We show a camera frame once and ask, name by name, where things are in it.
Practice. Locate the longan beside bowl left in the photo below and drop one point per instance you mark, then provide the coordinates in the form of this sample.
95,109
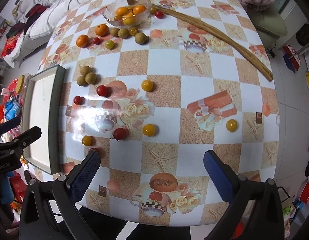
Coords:
114,32

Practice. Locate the small orange tomato by bowl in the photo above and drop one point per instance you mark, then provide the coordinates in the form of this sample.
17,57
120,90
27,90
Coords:
133,31

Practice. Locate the longan beside bowl middle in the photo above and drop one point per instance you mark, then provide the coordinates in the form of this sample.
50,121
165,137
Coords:
123,33

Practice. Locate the longan cluster bottom left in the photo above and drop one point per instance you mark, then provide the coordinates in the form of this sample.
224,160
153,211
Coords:
81,81

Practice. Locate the orange in bowl left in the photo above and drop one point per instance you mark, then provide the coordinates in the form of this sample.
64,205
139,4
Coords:
121,11

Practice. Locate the longan cluster top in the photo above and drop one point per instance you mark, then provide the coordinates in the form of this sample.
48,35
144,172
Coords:
84,70

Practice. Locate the blue snack packet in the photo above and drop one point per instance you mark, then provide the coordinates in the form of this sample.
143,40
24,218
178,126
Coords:
11,109

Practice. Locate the red cherry tomato by stick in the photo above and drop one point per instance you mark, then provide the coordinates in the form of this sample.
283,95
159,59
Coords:
159,14

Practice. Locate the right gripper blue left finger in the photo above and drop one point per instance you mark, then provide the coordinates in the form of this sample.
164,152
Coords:
82,175

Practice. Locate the red cherry tomato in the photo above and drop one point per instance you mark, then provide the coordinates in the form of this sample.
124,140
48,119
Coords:
93,149
78,100
159,14
102,90
96,40
120,134

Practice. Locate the clear glass fruit bowl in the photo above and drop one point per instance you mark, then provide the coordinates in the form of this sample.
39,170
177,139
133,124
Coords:
127,13

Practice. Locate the orange in bowl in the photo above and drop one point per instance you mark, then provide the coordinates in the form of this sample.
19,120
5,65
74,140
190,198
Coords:
121,11
138,9

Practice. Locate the yellow-green cherry tomato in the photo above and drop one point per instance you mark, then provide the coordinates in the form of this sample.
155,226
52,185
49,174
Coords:
109,44

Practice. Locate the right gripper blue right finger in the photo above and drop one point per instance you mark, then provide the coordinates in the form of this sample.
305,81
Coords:
221,175

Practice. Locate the lone longan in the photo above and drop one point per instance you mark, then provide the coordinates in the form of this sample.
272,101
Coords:
140,38

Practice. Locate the longan cluster right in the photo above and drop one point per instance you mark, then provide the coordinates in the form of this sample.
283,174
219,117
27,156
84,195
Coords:
90,78

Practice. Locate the long wooden stick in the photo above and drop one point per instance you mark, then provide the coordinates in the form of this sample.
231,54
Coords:
247,54

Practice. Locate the yellow jar lid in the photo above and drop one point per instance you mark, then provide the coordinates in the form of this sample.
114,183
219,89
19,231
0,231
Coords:
20,84

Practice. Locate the mandarin orange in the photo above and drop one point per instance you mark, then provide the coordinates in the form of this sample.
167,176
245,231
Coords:
82,41
101,30

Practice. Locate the white grey sofa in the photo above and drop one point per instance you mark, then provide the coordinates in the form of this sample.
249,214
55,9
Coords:
38,31

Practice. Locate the yellow tomato in bowl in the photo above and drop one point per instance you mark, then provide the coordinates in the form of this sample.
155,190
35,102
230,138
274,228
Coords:
129,20

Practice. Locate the yellow cherry tomato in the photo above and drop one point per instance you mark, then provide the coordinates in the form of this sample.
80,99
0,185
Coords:
147,85
148,130
86,140
232,125

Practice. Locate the longan beside bowl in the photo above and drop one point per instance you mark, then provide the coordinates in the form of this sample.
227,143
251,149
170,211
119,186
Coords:
123,33
114,32

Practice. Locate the longan cluster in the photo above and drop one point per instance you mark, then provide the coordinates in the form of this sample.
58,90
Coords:
81,81
90,78
84,70

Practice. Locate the orange in bowl right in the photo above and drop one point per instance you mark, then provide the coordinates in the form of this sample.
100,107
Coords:
138,9

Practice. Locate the right mandarin orange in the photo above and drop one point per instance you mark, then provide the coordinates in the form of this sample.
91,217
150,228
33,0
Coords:
101,30

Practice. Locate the left mandarin orange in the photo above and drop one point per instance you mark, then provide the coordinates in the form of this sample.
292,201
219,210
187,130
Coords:
82,41

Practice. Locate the white tray with green rim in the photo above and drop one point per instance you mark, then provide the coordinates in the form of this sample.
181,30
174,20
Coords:
41,109

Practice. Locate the green cushion seat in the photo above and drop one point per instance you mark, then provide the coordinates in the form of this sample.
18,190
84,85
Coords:
269,25

